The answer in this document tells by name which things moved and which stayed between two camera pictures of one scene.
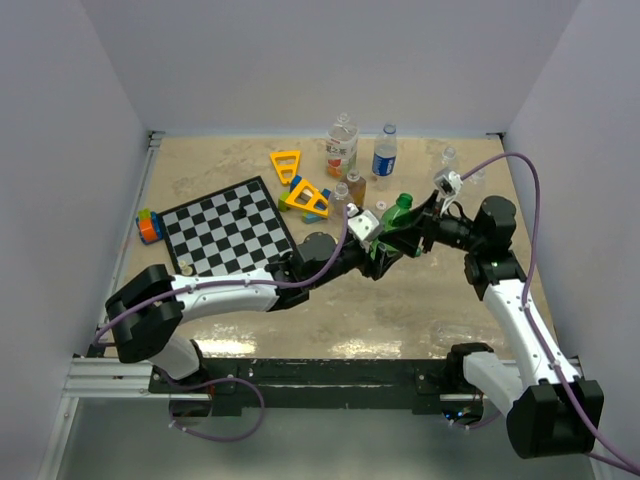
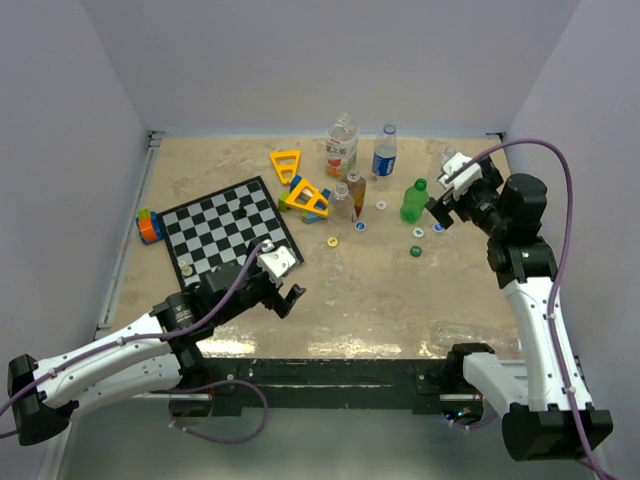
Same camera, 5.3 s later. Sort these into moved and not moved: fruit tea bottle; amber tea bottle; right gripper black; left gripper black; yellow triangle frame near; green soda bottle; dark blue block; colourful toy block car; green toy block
Moved: left gripper black; green soda bottle; right gripper black
Not moved: dark blue block; fruit tea bottle; amber tea bottle; colourful toy block car; green toy block; yellow triangle frame near
